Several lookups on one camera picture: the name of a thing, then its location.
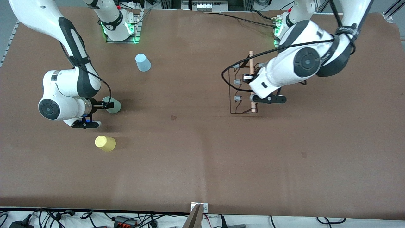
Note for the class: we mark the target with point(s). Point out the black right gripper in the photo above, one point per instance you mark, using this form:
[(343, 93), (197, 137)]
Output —
[(94, 106)]

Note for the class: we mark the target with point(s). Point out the pale green plastic cup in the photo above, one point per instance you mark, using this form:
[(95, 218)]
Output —
[(116, 109)]

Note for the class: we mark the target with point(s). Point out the yellow plastic cup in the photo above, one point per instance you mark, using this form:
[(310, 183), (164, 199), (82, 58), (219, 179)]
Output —
[(106, 144)]

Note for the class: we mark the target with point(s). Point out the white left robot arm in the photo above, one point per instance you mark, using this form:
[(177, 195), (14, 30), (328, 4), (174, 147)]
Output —
[(284, 66)]

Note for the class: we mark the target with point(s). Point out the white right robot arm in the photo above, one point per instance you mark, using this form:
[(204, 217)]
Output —
[(63, 85)]

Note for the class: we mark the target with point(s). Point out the light blue plastic cup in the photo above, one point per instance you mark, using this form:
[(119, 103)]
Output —
[(143, 63)]

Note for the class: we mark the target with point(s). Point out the white power strip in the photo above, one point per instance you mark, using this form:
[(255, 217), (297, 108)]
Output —
[(205, 6)]

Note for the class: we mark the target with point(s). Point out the large table cover sheet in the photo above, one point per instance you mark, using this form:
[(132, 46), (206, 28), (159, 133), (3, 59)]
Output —
[(221, 174)]

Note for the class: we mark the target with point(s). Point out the white socket strip with plugs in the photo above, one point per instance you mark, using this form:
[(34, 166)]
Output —
[(136, 3)]

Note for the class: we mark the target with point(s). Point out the short aluminium extrusion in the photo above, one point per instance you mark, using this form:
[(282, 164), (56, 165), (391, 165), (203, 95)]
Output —
[(322, 5), (392, 11)]

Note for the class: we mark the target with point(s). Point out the orange lever connector block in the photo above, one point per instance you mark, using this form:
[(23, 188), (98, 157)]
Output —
[(125, 221)]

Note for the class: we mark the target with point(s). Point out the black power adapter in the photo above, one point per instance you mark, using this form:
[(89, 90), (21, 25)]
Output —
[(20, 225)]

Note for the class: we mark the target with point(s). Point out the dark equipment frame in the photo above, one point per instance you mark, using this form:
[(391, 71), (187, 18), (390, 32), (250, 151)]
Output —
[(240, 4)]

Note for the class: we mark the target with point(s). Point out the perforated aluminium rail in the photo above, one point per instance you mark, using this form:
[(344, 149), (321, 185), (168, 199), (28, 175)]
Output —
[(8, 47)]

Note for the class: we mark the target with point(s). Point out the small grey metal bracket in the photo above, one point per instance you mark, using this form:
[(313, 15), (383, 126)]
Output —
[(205, 207)]

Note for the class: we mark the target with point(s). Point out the brown slanted post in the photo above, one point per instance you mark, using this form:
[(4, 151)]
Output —
[(193, 220)]

